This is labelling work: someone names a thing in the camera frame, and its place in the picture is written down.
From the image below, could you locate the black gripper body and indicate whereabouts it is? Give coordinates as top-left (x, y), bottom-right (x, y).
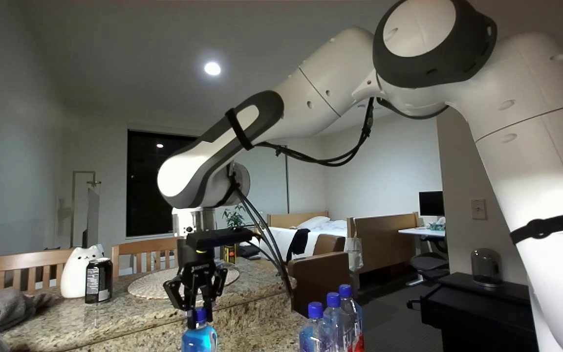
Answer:
top-left (183, 247), bottom-right (218, 272)

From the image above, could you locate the black and white bag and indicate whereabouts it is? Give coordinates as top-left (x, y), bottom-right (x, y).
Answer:
top-left (236, 241), bottom-right (261, 260)

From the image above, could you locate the wooden slatted chair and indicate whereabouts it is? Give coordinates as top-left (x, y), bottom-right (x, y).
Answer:
top-left (0, 249), bottom-right (74, 296)
top-left (109, 235), bottom-right (185, 282)

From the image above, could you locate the dark labelled drink carton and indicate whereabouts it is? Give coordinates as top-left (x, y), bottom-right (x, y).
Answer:
top-left (83, 256), bottom-right (113, 305)

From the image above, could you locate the grey crumpled cloth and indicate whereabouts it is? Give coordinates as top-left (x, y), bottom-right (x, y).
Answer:
top-left (0, 288), bottom-right (52, 333)

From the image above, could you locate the round ceiling light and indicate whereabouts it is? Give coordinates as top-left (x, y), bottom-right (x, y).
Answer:
top-left (201, 59), bottom-right (224, 78)

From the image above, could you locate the dark office chair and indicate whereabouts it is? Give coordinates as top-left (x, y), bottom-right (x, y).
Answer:
top-left (408, 253), bottom-right (451, 286)

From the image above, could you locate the white desk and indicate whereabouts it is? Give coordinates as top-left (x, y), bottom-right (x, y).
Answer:
top-left (396, 223), bottom-right (449, 241)

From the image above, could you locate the black computer monitor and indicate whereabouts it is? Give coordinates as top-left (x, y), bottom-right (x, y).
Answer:
top-left (416, 190), bottom-right (445, 219)

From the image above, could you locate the dark grey mesh panel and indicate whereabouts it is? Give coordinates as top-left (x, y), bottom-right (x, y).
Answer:
top-left (418, 272), bottom-right (543, 352)

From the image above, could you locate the glass jar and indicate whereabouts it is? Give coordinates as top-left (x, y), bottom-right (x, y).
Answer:
top-left (469, 247), bottom-right (504, 286)

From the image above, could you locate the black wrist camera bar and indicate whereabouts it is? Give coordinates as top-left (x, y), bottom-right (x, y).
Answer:
top-left (183, 225), bottom-right (261, 253)

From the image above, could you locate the black looped camera cable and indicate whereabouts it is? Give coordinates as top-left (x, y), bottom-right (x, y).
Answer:
top-left (224, 163), bottom-right (297, 299)

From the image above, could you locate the wooden bed frame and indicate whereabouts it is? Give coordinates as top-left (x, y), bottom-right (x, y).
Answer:
top-left (263, 211), bottom-right (424, 315)

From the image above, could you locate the black cable strapped to arm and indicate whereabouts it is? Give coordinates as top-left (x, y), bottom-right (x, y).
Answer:
top-left (252, 96), bottom-right (377, 168)

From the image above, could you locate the white wall switch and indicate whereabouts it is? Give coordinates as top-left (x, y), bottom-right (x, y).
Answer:
top-left (469, 198), bottom-right (488, 223)

